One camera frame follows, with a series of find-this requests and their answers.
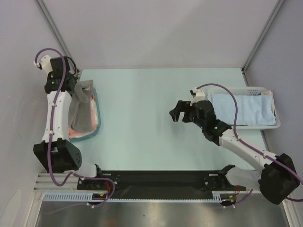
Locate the grey towel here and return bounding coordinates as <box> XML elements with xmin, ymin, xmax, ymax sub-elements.
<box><xmin>68</xmin><ymin>80</ymin><xmax>93</xmax><ymax>132</ymax></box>

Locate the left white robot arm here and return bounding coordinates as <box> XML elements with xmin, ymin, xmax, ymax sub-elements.
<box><xmin>33</xmin><ymin>55</ymin><xmax>104</xmax><ymax>189</ymax></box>

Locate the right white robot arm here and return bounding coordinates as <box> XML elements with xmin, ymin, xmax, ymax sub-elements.
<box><xmin>169</xmin><ymin>100</ymin><xmax>300</xmax><ymax>205</ymax></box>

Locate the white plastic basket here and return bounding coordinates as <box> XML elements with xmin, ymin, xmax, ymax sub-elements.
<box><xmin>207</xmin><ymin>87</ymin><xmax>281</xmax><ymax>130</ymax></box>

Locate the pink towel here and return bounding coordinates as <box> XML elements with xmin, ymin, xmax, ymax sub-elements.
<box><xmin>68</xmin><ymin>94</ymin><xmax>99</xmax><ymax>139</ymax></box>

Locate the light blue towel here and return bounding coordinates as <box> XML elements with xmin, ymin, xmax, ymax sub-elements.
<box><xmin>211</xmin><ymin>93</ymin><xmax>276</xmax><ymax>127</ymax></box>

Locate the teal plastic basin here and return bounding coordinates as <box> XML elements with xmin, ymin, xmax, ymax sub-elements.
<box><xmin>69</xmin><ymin>88</ymin><xmax>101</xmax><ymax>142</ymax></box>

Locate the beige towel in basket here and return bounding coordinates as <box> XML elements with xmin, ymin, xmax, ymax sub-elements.
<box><xmin>260</xmin><ymin>90</ymin><xmax>273</xmax><ymax>96</ymax></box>

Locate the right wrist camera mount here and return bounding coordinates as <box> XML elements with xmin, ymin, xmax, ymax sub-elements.
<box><xmin>190</xmin><ymin>88</ymin><xmax>205</xmax><ymax>105</ymax></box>

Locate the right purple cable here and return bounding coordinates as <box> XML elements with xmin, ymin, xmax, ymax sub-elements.
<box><xmin>195</xmin><ymin>83</ymin><xmax>303</xmax><ymax>208</ymax></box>

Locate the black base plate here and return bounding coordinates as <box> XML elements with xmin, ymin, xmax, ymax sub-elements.
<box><xmin>77</xmin><ymin>170</ymin><xmax>246</xmax><ymax>201</ymax></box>

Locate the aluminium rail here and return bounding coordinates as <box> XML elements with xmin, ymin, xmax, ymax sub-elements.
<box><xmin>34</xmin><ymin>173</ymin><xmax>79</xmax><ymax>192</ymax></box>

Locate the white slotted cable duct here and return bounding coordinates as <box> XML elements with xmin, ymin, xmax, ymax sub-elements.
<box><xmin>43</xmin><ymin>192</ymin><xmax>232</xmax><ymax>203</ymax></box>

